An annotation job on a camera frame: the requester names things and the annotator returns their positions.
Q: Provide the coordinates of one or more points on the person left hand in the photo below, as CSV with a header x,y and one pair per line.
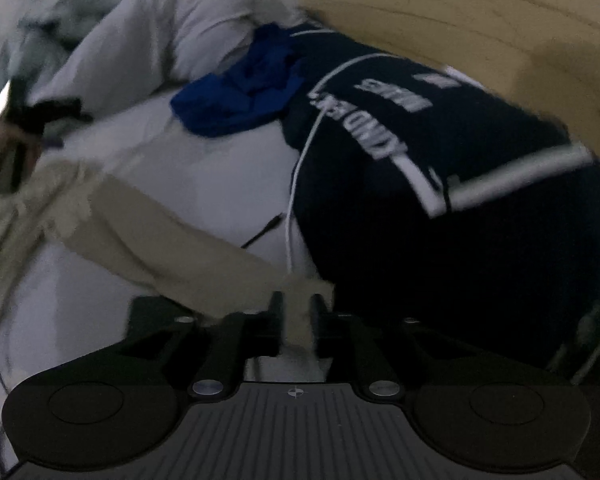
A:
x,y
10,138

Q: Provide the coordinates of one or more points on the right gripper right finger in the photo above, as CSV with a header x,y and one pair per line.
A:
x,y
362,352

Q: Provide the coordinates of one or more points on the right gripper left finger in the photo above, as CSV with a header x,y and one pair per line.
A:
x,y
222,351

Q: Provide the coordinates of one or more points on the black lettered jacket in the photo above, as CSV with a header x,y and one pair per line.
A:
x,y
428,201

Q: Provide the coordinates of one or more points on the wooden headboard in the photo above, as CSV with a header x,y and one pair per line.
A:
x,y
543,55

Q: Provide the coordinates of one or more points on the light blue patterned duvet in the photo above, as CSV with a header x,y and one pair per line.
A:
x,y
143,45

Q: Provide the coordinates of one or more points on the teal green blanket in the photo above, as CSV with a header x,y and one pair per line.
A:
x,y
42,41

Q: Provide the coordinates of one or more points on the royal blue garment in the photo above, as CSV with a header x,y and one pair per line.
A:
x,y
249,94

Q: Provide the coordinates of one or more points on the beige t-shirt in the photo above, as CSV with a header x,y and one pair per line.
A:
x,y
105,220

